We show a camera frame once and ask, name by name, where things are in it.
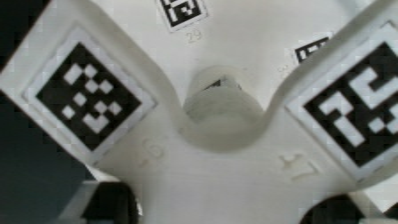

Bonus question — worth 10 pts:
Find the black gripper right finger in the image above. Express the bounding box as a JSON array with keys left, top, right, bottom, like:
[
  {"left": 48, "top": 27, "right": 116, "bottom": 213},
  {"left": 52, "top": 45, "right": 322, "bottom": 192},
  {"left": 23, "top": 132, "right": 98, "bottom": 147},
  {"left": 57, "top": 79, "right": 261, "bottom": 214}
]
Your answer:
[{"left": 299, "top": 193, "right": 398, "bottom": 224}]

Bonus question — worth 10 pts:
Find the white round table top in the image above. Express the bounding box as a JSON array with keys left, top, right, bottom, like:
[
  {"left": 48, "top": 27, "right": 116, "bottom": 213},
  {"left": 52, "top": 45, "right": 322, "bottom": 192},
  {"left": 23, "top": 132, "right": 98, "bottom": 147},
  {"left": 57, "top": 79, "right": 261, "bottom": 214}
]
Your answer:
[{"left": 87, "top": 0, "right": 398, "bottom": 111}]

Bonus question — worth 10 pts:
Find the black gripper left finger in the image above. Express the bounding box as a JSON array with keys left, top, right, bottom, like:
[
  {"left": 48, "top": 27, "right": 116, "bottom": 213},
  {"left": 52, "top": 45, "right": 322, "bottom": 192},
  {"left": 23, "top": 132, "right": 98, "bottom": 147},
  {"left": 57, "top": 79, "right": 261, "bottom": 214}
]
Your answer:
[{"left": 55, "top": 179, "right": 141, "bottom": 224}]

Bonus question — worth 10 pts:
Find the white table base piece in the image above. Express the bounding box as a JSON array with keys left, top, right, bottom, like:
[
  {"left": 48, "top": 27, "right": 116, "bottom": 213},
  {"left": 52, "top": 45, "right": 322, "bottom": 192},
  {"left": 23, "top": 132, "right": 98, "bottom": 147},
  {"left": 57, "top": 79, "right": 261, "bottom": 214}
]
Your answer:
[{"left": 0, "top": 0, "right": 398, "bottom": 224}]

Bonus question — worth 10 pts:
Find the white cylindrical table leg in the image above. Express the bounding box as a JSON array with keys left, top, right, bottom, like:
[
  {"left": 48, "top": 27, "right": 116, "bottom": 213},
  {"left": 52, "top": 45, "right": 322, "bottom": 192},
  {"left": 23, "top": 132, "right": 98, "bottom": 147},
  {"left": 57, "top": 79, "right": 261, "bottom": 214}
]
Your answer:
[{"left": 183, "top": 66, "right": 265, "bottom": 152}]

